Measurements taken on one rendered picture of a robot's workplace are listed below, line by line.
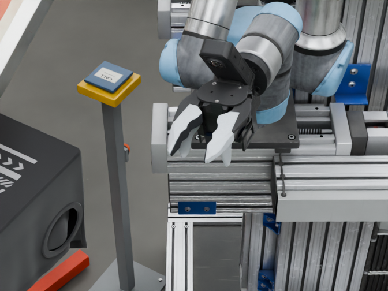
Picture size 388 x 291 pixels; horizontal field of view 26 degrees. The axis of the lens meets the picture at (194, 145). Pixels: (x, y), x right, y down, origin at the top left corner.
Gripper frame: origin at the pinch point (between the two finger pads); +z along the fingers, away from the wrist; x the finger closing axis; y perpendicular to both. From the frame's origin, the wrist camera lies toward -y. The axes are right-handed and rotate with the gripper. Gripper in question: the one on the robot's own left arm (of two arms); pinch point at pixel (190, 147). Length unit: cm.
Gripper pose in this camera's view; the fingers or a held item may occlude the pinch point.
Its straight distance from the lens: 109.7
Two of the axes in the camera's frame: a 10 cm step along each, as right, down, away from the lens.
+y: 1.2, 7.6, 6.4
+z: -4.1, 6.3, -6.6
